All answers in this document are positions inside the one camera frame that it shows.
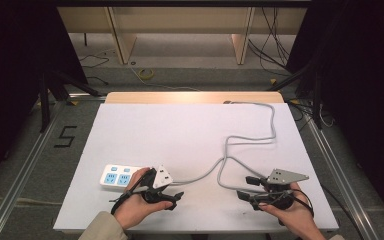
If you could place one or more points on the person's right hand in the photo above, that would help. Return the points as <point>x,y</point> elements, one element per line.
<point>293,216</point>

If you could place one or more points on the black metal stand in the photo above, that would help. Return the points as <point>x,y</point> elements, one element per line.
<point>316,100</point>
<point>45,100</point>

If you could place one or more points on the white table mat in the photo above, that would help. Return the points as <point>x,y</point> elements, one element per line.
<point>180,140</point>

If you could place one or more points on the wooden table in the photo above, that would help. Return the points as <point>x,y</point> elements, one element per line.
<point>193,97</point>

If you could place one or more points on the black curtain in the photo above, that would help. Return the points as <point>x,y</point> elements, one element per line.
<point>363,83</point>
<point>16,83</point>

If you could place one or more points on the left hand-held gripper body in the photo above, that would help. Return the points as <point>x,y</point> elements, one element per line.
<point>162,176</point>

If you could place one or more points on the white power strip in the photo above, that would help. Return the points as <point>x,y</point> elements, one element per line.
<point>118,178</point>

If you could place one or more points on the yellow tape roll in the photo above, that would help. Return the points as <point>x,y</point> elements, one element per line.
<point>145,73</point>

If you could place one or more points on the aluminium floor rail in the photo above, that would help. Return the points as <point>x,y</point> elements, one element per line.
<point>23,166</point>
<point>343,180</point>

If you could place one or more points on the beige wooden bench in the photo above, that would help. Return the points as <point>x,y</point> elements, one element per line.
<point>180,20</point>

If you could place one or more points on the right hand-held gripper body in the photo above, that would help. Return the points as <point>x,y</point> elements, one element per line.
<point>281,176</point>

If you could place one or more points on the person's left hand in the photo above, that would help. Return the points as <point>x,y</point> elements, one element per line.
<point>135,210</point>

